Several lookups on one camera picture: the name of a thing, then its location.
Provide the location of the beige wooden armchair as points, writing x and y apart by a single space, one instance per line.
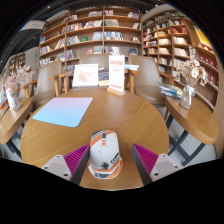
93 59
46 81
146 80

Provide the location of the wide wooden bookshelf unit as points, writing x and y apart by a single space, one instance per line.
90 33

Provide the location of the light blue book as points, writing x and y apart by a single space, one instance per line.
131 67

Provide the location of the white orange computer mouse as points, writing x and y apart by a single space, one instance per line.
105 155

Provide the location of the pastel blue pink mouse pad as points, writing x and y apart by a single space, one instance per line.
63 111

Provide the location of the glass vase with dried flowers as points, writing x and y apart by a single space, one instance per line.
14 100
187 96

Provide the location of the colourful book display stand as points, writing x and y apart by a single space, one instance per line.
2 96

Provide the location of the white red sign stand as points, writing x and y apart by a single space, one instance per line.
116 73

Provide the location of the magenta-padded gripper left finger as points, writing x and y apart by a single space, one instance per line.
76 158

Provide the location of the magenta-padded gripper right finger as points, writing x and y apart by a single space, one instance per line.
147 158

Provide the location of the stack of books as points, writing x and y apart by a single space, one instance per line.
170 91

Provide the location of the white framed picture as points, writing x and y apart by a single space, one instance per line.
85 76

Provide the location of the round wooden side table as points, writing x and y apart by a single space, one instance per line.
195 120
13 121

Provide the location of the distant wooden bookshelf unit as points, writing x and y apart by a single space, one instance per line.
17 63

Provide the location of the curved wooden bookshelf unit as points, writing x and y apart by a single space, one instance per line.
173 40

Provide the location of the white hanging sign board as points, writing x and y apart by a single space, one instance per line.
32 25

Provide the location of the dark cover book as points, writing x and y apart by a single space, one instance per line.
103 77

